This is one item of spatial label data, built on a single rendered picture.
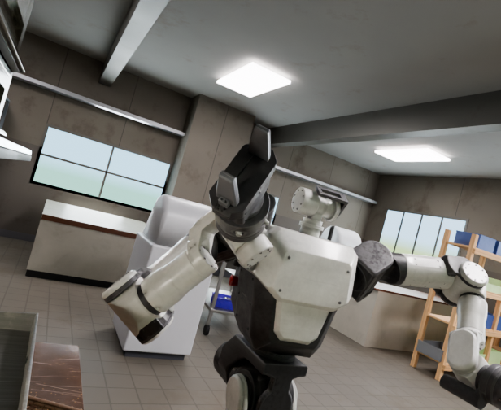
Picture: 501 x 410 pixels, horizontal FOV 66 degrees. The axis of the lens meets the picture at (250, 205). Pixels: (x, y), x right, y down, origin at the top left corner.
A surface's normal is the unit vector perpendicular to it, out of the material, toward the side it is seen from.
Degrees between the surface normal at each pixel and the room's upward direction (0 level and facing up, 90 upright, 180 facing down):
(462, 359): 55
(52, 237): 90
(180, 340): 90
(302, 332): 90
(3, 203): 90
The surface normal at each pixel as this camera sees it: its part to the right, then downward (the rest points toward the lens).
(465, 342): -0.55, -0.76
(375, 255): 0.17, -0.69
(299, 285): 0.32, 0.07
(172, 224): 0.48, -0.07
